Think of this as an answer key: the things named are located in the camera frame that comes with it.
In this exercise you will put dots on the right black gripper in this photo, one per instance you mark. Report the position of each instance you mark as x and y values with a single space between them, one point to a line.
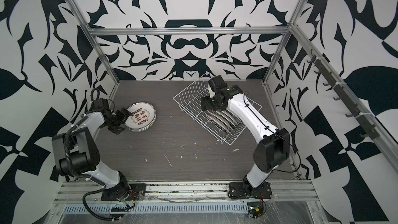
205 103

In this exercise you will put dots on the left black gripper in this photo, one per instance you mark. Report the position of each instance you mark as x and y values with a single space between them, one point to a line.
116 129

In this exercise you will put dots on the row plate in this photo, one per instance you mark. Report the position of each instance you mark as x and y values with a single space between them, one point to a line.
229 117
143 116

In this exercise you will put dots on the row plate hao shi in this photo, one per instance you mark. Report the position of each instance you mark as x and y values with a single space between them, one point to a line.
220 121

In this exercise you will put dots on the white wire dish rack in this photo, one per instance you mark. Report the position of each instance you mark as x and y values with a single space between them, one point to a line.
189 101

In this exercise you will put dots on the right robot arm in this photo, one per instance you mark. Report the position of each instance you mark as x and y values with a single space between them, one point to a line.
273 144

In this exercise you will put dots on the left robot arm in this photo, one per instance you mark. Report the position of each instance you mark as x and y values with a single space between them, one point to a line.
76 153

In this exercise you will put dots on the small circuit board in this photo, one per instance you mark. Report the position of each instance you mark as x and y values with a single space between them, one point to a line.
256 209

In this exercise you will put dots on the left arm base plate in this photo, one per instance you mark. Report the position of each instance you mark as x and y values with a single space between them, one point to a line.
132 192

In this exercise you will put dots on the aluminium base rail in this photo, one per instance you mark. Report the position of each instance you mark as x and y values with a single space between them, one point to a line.
219 191

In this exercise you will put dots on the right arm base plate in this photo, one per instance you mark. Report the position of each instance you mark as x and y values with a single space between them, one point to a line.
245 191

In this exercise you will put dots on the white slotted cable duct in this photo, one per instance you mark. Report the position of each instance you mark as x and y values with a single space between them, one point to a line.
174 208

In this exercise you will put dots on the wall hook rail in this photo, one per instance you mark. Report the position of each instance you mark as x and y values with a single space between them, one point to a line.
344 94

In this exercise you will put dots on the aluminium frame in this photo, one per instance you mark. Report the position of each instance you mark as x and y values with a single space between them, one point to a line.
386 143

